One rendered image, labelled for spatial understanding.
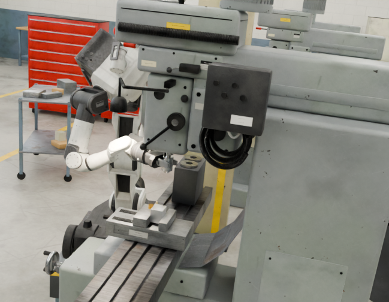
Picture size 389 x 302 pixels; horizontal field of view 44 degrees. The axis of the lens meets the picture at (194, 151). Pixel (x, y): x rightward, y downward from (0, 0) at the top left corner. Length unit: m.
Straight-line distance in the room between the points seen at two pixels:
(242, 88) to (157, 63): 0.44
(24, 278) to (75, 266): 1.31
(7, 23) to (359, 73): 11.81
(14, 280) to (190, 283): 1.73
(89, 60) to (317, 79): 1.09
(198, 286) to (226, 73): 0.94
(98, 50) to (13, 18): 10.70
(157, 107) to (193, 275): 0.70
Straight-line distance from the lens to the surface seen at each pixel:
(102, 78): 2.28
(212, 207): 3.97
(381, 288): 3.68
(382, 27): 10.07
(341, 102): 1.78
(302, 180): 1.73
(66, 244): 2.82
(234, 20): 1.75
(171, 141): 1.90
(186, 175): 2.36
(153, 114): 1.89
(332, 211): 1.77
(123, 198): 2.87
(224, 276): 2.26
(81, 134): 2.25
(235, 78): 1.52
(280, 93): 1.77
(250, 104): 1.52
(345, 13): 10.88
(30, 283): 3.48
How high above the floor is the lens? 1.92
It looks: 18 degrees down
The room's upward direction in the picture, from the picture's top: 6 degrees clockwise
